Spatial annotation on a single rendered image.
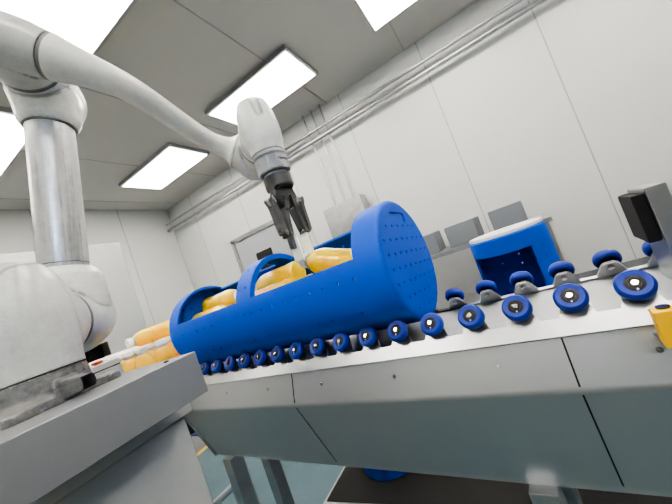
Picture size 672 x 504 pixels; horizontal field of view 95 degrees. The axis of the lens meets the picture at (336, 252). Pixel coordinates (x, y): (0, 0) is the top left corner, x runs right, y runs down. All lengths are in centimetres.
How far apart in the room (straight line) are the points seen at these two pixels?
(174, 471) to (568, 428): 68
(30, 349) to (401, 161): 403
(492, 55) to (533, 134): 101
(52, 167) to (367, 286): 82
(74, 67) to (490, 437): 114
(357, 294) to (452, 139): 371
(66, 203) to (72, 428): 60
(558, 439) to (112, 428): 68
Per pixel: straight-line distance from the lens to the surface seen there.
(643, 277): 60
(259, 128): 84
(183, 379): 63
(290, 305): 75
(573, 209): 421
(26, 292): 76
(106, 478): 70
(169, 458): 75
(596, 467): 74
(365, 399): 74
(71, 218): 100
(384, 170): 436
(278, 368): 91
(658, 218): 64
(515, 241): 130
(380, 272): 60
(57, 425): 56
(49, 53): 98
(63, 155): 106
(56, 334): 75
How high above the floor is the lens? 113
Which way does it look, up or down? 3 degrees up
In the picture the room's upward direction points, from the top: 20 degrees counter-clockwise
